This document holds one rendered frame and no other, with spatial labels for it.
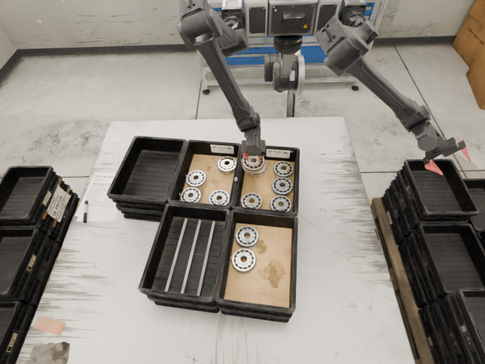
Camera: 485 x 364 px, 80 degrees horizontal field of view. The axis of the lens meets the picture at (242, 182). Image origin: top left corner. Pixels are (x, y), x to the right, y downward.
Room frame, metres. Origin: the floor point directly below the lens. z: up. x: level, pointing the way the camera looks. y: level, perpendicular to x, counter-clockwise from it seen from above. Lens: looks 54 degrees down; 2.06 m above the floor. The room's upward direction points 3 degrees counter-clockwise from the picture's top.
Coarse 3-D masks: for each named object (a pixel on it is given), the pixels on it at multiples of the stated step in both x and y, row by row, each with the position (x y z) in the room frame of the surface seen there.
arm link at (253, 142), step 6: (258, 114) 0.85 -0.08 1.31; (258, 120) 0.82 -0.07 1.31; (252, 126) 0.82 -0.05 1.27; (258, 126) 0.82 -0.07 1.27; (246, 132) 0.80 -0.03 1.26; (252, 132) 0.79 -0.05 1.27; (246, 138) 0.78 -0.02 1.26; (252, 138) 0.77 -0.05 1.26; (258, 138) 0.78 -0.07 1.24; (246, 144) 0.75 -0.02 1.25; (252, 144) 0.74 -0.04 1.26; (258, 144) 0.75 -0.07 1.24; (252, 150) 0.74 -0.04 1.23; (258, 150) 0.74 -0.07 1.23
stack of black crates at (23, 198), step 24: (24, 168) 1.27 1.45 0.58; (48, 168) 1.26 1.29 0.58; (0, 192) 1.10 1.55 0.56; (24, 192) 1.15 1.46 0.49; (48, 192) 1.11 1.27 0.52; (72, 192) 1.26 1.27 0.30; (0, 216) 0.97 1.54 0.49; (24, 216) 0.96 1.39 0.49; (48, 216) 0.99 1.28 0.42; (72, 216) 1.11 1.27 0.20
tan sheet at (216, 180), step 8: (192, 160) 1.04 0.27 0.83; (200, 160) 1.04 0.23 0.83; (208, 160) 1.04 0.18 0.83; (216, 160) 1.03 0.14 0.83; (192, 168) 0.99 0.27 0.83; (200, 168) 0.98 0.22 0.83; (208, 168) 0.98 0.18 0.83; (216, 168) 0.98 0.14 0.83; (208, 176) 0.93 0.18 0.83; (216, 176) 0.92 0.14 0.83; (224, 176) 0.92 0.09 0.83; (232, 176) 0.92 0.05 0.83; (208, 184) 0.88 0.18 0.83; (216, 184) 0.87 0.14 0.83; (224, 184) 0.87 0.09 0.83; (208, 192) 0.83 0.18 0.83; (208, 200) 0.78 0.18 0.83
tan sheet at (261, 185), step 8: (272, 160) 1.01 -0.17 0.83; (272, 168) 0.96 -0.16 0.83; (248, 176) 0.91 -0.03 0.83; (264, 176) 0.91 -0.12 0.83; (272, 176) 0.90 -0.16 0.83; (248, 184) 0.86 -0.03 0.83; (256, 184) 0.86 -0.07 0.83; (264, 184) 0.86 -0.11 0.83; (248, 192) 0.81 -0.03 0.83; (256, 192) 0.81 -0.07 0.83; (264, 192) 0.81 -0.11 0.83; (272, 192) 0.80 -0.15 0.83; (264, 200) 0.76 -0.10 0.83; (264, 208) 0.71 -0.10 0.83
